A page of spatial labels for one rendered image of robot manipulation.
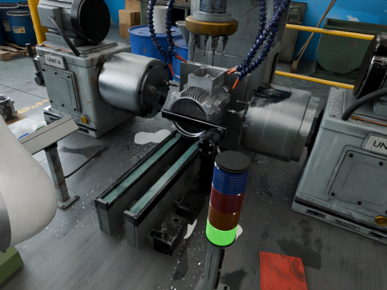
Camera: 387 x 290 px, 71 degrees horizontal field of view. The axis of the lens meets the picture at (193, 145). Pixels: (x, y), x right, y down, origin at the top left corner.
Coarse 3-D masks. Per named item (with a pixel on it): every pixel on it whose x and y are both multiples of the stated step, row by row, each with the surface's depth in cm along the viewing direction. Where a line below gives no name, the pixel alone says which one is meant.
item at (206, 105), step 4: (224, 88) 108; (224, 92) 109; (172, 96) 99; (176, 96) 99; (172, 100) 100; (204, 104) 94; (208, 104) 95; (204, 108) 95; (208, 108) 95; (172, 124) 106; (172, 128) 106; (204, 132) 102; (200, 136) 102
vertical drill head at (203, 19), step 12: (204, 0) 88; (216, 0) 86; (204, 12) 89; (216, 12) 88; (228, 12) 94; (192, 24) 89; (204, 24) 87; (216, 24) 86; (228, 24) 88; (192, 36) 93; (204, 36) 101; (216, 36) 90; (204, 48) 105; (216, 48) 93; (192, 60) 99
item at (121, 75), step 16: (112, 64) 108; (128, 64) 106; (144, 64) 104; (160, 64) 112; (112, 80) 106; (128, 80) 104; (144, 80) 105; (160, 80) 115; (112, 96) 109; (128, 96) 105; (144, 96) 107; (160, 96) 119; (128, 112) 114; (144, 112) 112
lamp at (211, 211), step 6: (210, 204) 50; (210, 210) 50; (240, 210) 50; (210, 216) 51; (216, 216) 50; (222, 216) 49; (228, 216) 49; (234, 216) 49; (210, 222) 52; (216, 222) 50; (222, 222) 49; (228, 222) 49; (234, 222) 50; (216, 228) 51; (222, 228) 50; (228, 228) 50
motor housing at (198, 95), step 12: (180, 96) 98; (192, 96) 96; (204, 96) 99; (216, 96) 104; (168, 108) 104; (180, 108) 109; (192, 108) 117; (228, 108) 111; (168, 120) 106; (216, 120) 102; (180, 132) 105; (192, 132) 106
